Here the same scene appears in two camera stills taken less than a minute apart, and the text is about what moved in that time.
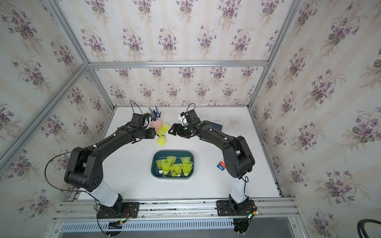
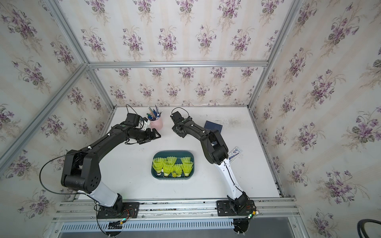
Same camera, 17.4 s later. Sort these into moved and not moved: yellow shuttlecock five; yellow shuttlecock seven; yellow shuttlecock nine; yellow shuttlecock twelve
Moved: yellow shuttlecock five
Not moved: yellow shuttlecock twelve; yellow shuttlecock seven; yellow shuttlecock nine
